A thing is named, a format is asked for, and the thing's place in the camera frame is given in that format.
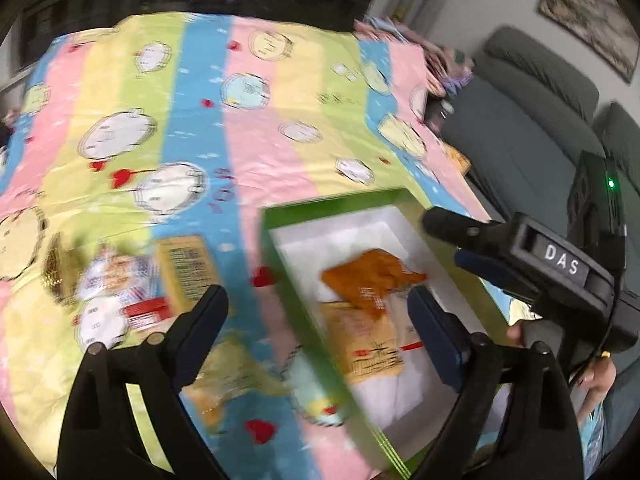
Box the red snack packet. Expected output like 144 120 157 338
71 296 177 334

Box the yellow-green corn snack bag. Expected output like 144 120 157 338
182 335 290 434

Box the white peanut snack bag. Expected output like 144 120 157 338
75 246 158 307

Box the dark chocolate gold snack bag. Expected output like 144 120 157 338
41 233 85 308

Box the dark orange snack bag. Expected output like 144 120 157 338
320 248 427 320

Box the soda cracker pack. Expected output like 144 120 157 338
155 235 220 316

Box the yellow rice cake packet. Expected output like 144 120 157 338
320 302 404 385

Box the white red-edged snack packet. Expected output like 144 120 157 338
387 290 424 351

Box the person's right hand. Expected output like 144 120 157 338
506 320 616 425

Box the grey sofa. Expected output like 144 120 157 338
439 25 640 461

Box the green white cardboard box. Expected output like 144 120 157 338
262 188 511 479

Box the colourful cartoon striped bedsheet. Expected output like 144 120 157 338
1 13 487 467

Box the black camera box with led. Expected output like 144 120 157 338
566 151 627 280

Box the framed wall painting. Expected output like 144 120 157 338
538 0 639 84

